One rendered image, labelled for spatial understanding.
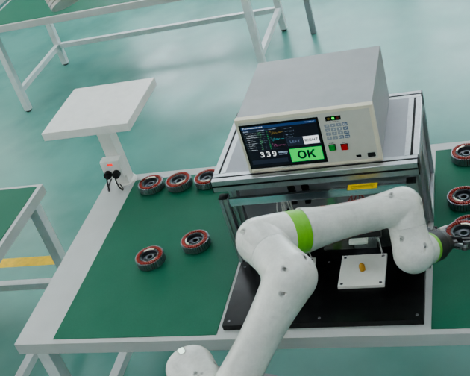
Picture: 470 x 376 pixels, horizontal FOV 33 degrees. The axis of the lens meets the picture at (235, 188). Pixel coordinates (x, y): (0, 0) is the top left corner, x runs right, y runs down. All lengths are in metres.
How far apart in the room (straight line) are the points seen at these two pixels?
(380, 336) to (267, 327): 0.67
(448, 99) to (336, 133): 2.55
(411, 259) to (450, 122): 2.66
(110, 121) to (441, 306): 1.38
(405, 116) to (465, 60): 2.69
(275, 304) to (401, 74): 3.64
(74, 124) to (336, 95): 1.10
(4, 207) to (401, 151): 1.94
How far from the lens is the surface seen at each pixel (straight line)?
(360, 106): 2.39
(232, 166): 2.65
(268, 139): 2.50
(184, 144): 5.18
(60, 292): 3.05
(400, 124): 2.65
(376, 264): 2.62
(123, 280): 2.96
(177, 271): 2.88
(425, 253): 2.13
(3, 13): 6.39
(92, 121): 3.06
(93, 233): 3.27
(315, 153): 2.50
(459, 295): 2.52
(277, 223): 1.93
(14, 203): 3.72
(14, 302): 4.45
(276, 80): 2.65
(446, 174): 3.01
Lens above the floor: 2.50
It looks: 33 degrees down
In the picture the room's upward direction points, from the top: 18 degrees counter-clockwise
